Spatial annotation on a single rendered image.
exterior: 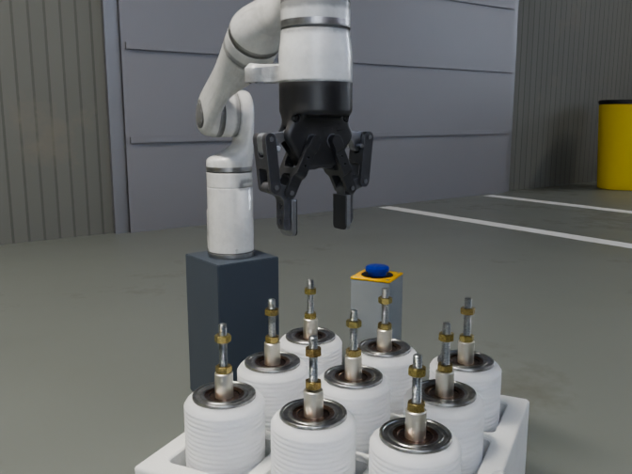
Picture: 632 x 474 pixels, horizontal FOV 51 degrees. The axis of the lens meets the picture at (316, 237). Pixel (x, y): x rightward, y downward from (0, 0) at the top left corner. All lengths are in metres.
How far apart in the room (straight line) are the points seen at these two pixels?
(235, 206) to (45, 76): 2.15
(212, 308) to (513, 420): 0.63
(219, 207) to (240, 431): 0.61
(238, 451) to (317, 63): 0.44
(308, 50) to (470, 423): 0.45
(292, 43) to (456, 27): 4.19
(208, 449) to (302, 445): 0.12
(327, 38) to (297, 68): 0.04
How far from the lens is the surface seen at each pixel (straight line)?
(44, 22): 3.37
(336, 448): 0.74
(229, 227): 1.30
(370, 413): 0.83
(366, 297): 1.10
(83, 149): 3.39
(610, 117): 5.75
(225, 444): 0.79
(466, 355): 0.92
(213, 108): 1.25
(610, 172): 5.77
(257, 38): 1.10
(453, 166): 4.82
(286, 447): 0.74
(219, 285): 1.28
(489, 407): 0.92
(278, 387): 0.87
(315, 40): 0.66
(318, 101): 0.65
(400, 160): 4.43
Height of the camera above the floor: 0.58
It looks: 10 degrees down
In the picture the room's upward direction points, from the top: straight up
